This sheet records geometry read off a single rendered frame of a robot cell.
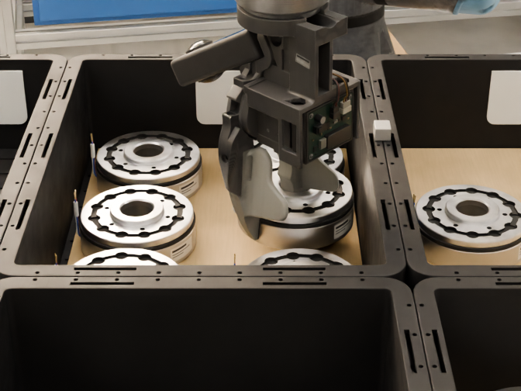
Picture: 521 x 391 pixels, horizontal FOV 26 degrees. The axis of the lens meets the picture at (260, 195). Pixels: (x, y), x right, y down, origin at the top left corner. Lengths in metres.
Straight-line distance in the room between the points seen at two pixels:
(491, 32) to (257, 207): 2.86
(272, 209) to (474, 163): 0.32
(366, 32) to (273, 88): 0.48
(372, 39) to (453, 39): 2.32
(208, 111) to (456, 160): 0.26
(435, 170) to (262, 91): 0.32
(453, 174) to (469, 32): 2.61
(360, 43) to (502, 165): 0.27
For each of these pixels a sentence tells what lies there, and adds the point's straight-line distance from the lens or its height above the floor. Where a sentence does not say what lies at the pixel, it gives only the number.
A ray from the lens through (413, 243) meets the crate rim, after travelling 0.85.
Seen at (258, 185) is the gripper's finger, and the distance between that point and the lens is 0.93.
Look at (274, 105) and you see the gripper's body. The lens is 0.87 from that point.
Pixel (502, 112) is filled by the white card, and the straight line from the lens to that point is 1.19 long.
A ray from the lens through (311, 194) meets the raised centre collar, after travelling 0.98.
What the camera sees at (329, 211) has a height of 0.89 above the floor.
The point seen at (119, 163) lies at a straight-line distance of 1.10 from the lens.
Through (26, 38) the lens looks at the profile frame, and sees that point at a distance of 2.92.
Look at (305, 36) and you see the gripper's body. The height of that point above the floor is 1.06.
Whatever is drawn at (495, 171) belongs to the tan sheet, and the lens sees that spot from 1.17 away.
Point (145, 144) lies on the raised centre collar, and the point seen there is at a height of 0.86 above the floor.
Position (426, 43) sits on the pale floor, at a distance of 3.63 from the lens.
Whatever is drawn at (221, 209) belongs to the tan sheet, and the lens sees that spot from 1.08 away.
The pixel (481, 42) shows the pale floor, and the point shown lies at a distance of 3.68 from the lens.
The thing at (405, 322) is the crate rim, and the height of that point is 0.93.
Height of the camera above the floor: 1.38
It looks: 30 degrees down
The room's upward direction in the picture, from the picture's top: straight up
